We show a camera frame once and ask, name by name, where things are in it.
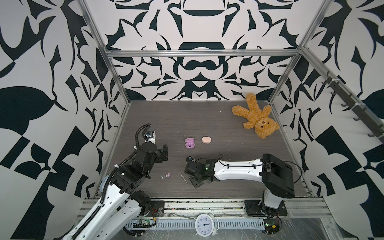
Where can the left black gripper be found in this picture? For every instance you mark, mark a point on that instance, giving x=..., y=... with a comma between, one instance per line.
x=158, y=156

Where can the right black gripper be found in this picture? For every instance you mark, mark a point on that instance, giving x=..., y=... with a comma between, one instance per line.
x=195, y=185

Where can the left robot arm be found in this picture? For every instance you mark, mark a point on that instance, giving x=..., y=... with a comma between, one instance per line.
x=121, y=201

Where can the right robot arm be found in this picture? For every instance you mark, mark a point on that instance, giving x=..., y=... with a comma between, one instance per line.
x=276, y=175

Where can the white analog clock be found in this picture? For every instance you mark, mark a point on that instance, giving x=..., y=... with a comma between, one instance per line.
x=206, y=225

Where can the left circuit board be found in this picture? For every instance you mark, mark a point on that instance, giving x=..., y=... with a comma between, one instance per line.
x=144, y=223

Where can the circuit board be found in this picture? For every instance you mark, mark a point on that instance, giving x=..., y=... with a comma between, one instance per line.
x=272, y=226
x=144, y=223

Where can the brown teddy bear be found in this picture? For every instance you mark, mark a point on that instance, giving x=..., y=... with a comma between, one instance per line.
x=257, y=118

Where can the right circuit board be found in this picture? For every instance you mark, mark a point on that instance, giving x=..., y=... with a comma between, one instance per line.
x=272, y=226

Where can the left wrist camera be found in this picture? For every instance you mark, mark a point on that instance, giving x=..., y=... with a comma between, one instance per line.
x=150, y=136

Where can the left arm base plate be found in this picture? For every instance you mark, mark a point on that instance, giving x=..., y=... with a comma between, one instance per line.
x=157, y=208

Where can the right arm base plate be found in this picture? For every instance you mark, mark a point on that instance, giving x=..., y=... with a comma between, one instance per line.
x=255, y=208

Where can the white slotted cable duct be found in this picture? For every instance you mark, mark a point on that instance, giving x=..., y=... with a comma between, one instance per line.
x=189, y=224

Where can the aluminium front rail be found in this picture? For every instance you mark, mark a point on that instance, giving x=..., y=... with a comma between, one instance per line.
x=235, y=207

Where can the aluminium frame back bar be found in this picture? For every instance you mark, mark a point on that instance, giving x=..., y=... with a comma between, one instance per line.
x=201, y=53

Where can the black wall hook rack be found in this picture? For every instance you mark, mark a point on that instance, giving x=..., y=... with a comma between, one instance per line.
x=352, y=102

